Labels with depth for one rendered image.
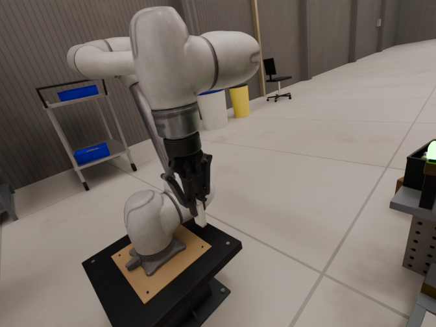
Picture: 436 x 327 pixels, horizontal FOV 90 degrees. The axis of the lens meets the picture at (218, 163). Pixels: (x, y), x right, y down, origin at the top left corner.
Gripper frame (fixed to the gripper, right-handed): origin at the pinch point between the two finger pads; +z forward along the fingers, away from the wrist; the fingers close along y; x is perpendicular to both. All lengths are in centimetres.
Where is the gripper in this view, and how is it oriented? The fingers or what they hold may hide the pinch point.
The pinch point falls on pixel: (198, 213)
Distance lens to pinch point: 54.5
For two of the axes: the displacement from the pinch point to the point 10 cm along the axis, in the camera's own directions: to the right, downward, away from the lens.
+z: 1.4, 8.9, 4.2
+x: 6.9, 2.1, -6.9
